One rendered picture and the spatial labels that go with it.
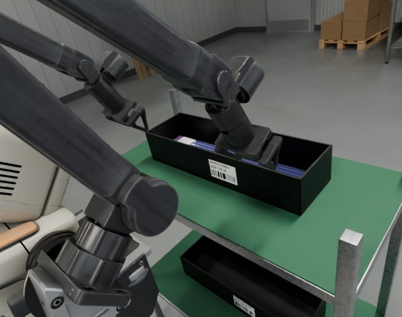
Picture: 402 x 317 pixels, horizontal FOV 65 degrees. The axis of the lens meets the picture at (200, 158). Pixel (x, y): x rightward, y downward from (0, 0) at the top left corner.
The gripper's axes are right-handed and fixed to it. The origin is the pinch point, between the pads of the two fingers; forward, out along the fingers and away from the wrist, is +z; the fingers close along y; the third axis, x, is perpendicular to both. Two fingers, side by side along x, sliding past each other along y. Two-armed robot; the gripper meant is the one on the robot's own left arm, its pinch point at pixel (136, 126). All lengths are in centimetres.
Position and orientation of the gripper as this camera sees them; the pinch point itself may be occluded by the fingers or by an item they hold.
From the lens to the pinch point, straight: 98.3
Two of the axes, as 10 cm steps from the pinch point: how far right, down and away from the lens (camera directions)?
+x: -5.2, 8.1, -2.7
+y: -7.3, -2.5, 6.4
